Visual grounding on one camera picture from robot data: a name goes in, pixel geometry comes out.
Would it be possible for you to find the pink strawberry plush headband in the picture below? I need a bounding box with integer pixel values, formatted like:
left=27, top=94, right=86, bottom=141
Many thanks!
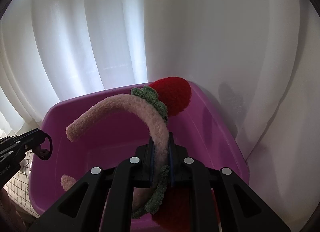
left=66, top=77, right=191, bottom=231

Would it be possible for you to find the person's left hand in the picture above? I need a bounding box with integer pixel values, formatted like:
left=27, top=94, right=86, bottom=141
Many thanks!
left=0, top=188, right=27, bottom=232

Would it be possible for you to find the white grid tablecloth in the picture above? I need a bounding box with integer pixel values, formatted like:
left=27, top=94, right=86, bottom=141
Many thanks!
left=4, top=151, right=37, bottom=216

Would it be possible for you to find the purple plastic tub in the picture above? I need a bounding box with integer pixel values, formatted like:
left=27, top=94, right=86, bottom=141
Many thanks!
left=29, top=83, right=249, bottom=215

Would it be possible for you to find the white curtain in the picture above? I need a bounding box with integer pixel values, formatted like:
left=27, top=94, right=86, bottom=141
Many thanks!
left=0, top=0, right=320, bottom=148

